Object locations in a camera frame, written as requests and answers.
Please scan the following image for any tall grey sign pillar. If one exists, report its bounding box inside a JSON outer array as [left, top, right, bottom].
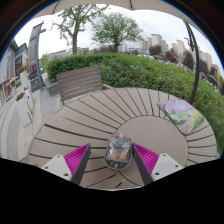
[[27, 21, 47, 94]]

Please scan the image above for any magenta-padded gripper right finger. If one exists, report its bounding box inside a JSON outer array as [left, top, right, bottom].
[[131, 142, 185, 187]]

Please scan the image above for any group of apartment buildings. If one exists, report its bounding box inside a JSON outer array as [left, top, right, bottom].
[[138, 33, 214, 71]]

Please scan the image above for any round leafy tree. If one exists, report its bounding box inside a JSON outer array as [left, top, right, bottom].
[[90, 12, 144, 53]]

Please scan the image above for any floral print mouse pad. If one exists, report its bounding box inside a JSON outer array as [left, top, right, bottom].
[[156, 98, 205, 136]]

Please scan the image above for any white planter box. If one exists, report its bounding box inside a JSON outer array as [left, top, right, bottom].
[[14, 89, 34, 126], [16, 64, 31, 90]]

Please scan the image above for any cream parasol canopy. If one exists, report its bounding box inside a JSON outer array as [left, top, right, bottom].
[[31, 0, 205, 34]]

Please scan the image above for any slatted brown chair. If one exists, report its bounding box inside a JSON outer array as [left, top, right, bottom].
[[55, 65, 114, 106]]

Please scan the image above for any green hedge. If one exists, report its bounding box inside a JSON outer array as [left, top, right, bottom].
[[45, 51, 224, 154]]

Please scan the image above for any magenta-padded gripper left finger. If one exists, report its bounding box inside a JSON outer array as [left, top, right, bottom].
[[41, 143, 92, 186]]

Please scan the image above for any curved dark parasol pole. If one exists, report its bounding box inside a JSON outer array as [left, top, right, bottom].
[[183, 20, 201, 105]]

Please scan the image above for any transparent grey computer mouse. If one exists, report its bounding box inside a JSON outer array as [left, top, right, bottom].
[[104, 133, 133, 171]]

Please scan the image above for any thin sparse tree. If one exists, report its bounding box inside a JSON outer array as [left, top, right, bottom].
[[51, 3, 109, 56]]

